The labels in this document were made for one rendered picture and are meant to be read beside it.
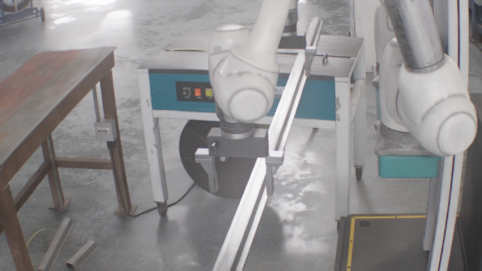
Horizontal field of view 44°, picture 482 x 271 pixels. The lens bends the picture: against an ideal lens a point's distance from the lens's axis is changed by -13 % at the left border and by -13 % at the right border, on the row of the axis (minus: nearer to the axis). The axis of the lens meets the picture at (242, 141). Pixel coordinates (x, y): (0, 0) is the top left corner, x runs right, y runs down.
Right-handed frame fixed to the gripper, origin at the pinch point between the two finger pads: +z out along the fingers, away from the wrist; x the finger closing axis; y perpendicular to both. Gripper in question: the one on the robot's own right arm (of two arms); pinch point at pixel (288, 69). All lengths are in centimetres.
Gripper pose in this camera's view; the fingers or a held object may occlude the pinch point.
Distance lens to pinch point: 231.1
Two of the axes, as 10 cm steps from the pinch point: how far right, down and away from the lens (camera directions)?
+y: -2.0, 4.3, -8.8
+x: 9.8, 0.3, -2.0
